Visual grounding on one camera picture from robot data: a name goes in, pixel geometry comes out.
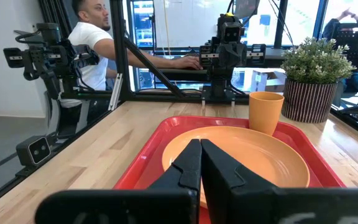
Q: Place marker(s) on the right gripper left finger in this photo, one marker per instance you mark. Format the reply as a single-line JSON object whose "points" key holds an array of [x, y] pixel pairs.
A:
{"points": [[179, 177]]}

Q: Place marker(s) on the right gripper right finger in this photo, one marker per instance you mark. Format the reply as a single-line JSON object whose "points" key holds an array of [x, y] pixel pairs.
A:
{"points": [[228, 186]]}

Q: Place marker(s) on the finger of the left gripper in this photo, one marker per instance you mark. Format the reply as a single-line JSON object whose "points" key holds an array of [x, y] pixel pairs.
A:
{"points": [[224, 60], [238, 60]]}

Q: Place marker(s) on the orange plate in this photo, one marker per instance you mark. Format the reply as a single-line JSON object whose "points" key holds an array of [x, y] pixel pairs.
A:
{"points": [[259, 155]]}

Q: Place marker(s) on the orange cup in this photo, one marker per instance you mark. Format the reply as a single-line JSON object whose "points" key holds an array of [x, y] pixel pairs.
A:
{"points": [[265, 112]]}

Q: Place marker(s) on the person's forearm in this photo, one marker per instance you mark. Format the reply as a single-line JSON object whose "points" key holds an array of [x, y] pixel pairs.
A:
{"points": [[141, 57]]}

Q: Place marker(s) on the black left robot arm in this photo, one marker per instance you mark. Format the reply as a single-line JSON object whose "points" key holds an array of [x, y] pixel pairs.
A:
{"points": [[222, 87]]}

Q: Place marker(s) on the red plastic tray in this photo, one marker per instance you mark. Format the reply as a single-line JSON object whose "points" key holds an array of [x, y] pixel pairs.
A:
{"points": [[154, 155]]}

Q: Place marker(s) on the person's hand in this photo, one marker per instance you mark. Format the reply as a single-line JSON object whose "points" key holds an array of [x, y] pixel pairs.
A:
{"points": [[191, 63]]}

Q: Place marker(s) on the grey desk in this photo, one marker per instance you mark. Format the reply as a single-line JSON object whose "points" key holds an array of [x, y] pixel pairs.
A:
{"points": [[182, 74]]}

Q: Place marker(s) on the white cardboard box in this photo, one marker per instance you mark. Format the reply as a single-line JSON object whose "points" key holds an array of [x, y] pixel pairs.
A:
{"points": [[267, 81]]}

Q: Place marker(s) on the black monitor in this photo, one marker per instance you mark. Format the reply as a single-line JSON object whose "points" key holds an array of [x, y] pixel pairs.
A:
{"points": [[245, 7]]}

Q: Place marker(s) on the potted plant striped pot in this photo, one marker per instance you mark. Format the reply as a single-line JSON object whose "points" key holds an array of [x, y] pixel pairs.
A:
{"points": [[309, 99]]}

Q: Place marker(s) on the person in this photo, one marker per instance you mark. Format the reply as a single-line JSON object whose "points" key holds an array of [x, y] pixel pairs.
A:
{"points": [[357, 85], [89, 37]]}

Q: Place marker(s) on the person's shoe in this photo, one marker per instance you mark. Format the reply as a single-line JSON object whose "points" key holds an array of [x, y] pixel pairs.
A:
{"points": [[354, 113]]}

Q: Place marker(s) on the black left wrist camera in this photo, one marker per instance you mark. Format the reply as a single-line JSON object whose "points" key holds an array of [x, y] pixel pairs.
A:
{"points": [[231, 31]]}

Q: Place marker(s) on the silver bracket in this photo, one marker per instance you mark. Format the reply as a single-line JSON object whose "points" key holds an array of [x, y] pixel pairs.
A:
{"points": [[116, 91]]}

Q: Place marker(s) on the black table-level camera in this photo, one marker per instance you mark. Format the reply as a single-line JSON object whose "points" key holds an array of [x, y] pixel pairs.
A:
{"points": [[33, 151]]}

